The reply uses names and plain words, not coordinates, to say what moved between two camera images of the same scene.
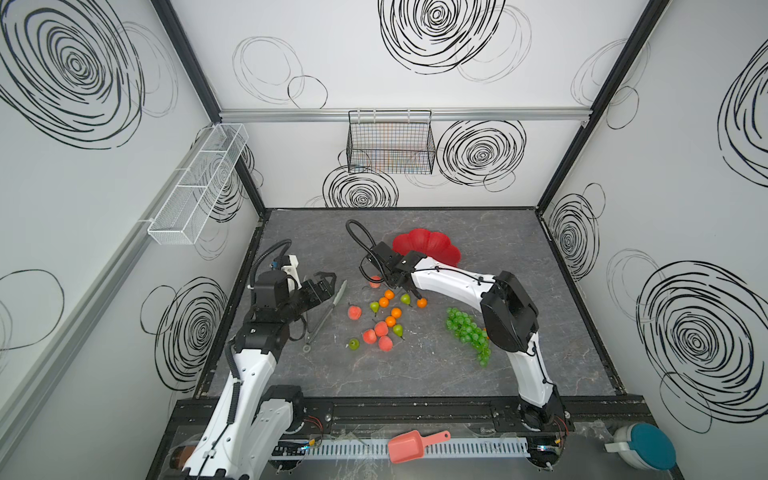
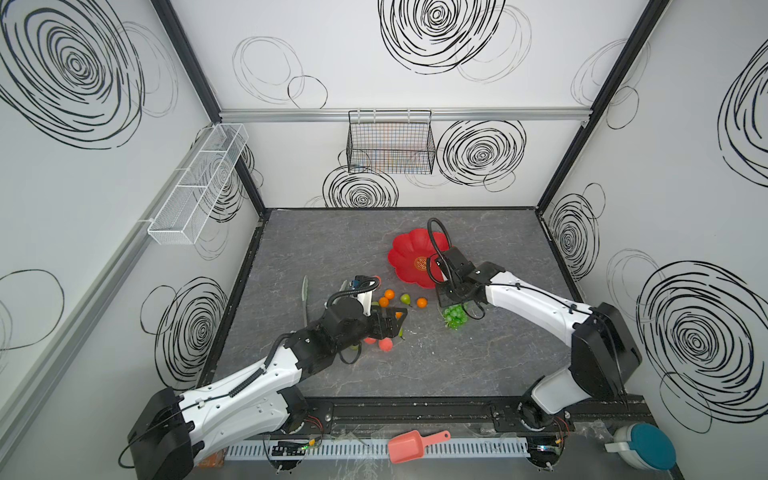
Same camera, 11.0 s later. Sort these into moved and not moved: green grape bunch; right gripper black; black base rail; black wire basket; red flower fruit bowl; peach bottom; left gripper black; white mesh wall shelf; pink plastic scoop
Moved: right gripper black; left gripper black; green grape bunch
Not moved: black wire basket; pink plastic scoop; black base rail; red flower fruit bowl; white mesh wall shelf; peach bottom
